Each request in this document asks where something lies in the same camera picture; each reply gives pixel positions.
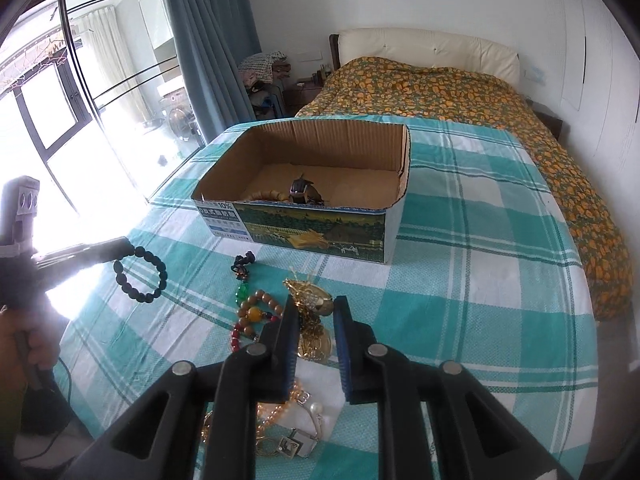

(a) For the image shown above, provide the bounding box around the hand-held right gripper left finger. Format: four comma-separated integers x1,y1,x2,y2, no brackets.
65,294,301,480

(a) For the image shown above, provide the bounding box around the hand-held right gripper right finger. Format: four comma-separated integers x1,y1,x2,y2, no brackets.
333,295,576,480

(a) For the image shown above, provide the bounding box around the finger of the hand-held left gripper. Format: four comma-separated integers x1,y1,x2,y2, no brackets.
31,237,135,278

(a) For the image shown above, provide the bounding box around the gold bangle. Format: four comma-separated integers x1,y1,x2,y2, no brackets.
297,326,335,362

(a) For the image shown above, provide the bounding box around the red bead bracelet yellow bead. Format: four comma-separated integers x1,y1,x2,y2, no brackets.
228,307,280,357

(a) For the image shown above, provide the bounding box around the gold flower ornament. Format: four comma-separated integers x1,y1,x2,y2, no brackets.
282,270,335,319

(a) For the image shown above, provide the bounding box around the black bead bracelet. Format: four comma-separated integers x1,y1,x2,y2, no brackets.
113,246,170,305

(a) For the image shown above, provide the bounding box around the printed cardboard box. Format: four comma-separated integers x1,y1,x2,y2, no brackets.
192,120,412,265

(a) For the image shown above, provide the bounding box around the person's left hand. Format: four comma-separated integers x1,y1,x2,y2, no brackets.
0,305,60,401

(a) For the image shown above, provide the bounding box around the black knot green bead pendant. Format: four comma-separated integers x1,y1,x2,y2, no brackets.
230,253,258,307

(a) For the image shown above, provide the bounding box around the pearl earring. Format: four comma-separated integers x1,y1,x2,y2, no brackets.
305,400,327,436

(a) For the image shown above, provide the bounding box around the silver square pendant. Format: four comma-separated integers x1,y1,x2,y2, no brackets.
277,427,321,461

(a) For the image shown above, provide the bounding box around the teal plaid cloth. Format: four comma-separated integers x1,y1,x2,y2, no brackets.
49,115,602,480

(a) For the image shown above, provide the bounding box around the glass balcony door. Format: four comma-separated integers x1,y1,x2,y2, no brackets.
0,0,203,207

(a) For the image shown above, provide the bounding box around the standing fan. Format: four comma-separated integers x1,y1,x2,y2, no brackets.
167,107,195,140

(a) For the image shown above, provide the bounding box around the blue curtain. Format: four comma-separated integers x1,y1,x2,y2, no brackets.
152,0,259,144

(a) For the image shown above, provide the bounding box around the dark wooden nightstand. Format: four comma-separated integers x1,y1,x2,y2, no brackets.
286,76,327,117
529,100,566,142

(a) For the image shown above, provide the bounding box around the pile of clothes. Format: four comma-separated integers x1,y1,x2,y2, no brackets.
237,51,292,95

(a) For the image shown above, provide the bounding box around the orange floral bedspread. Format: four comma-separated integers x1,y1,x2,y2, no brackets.
294,55,632,322

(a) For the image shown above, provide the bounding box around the cream pillow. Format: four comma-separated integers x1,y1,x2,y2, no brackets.
329,27,521,86

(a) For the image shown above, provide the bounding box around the brown wooden bead bracelet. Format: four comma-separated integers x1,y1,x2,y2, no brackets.
238,287,285,322

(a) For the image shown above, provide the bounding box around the pearl and gold chain jewellery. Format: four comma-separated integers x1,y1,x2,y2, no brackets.
256,380,307,430

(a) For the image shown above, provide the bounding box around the gold ring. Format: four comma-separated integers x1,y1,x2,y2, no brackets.
254,436,281,459

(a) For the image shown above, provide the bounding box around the black cable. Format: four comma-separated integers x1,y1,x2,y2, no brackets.
20,357,93,461

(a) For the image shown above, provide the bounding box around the light wooden bead bracelet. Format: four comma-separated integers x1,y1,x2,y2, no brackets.
239,185,293,202

